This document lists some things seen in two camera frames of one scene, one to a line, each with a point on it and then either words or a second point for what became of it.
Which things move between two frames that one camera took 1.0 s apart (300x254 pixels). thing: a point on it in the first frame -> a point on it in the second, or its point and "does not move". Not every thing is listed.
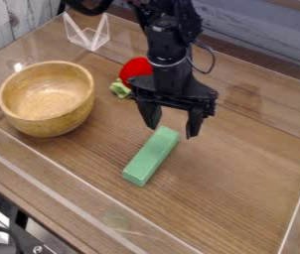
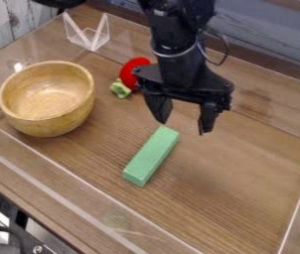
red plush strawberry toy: [135, 66] does not move
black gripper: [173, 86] -> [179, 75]
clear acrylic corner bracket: [87, 38] does not move
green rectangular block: [150, 155] does not move
